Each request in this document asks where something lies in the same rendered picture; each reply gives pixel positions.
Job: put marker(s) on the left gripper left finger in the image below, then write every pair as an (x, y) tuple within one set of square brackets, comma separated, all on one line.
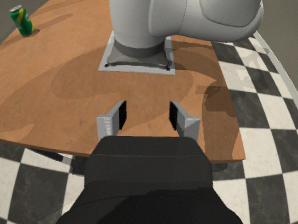
[(113, 121)]

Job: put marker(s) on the green and yellow drink can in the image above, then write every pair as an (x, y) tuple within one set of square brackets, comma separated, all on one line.
[(22, 21)]

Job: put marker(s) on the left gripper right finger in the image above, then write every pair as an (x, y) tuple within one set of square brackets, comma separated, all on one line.
[(182, 122)]

